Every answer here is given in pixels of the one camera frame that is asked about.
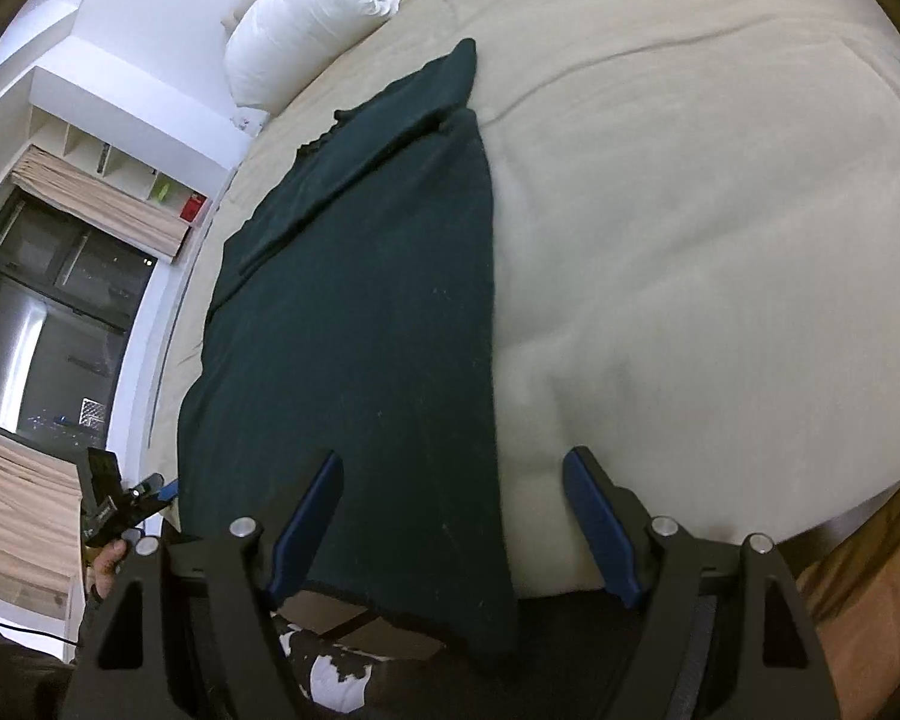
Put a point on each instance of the bed with beige cover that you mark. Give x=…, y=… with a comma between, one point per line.
x=682, y=240

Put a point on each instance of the black white patterned cloth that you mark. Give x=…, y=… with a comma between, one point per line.
x=334, y=679

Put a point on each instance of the person's left forearm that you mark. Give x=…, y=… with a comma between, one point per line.
x=22, y=675

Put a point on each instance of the green shelf item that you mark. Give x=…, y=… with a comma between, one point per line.
x=163, y=191

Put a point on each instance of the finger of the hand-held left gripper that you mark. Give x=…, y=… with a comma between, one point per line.
x=161, y=493

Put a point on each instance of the white pillow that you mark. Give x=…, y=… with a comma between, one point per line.
x=300, y=30

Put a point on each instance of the dark window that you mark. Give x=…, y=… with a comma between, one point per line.
x=52, y=330

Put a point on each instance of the beige curtain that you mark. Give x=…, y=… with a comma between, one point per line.
x=15, y=517
x=97, y=202

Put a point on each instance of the white wall shelf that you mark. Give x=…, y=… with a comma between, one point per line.
x=112, y=157

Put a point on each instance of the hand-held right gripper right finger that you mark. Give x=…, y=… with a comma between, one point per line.
x=600, y=525

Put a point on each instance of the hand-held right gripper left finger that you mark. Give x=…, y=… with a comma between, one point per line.
x=307, y=525

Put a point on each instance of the person's left hand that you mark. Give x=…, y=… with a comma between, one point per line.
x=106, y=566

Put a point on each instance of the dark green sweater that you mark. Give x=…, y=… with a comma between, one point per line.
x=360, y=352

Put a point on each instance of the red box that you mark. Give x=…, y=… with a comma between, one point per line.
x=193, y=208

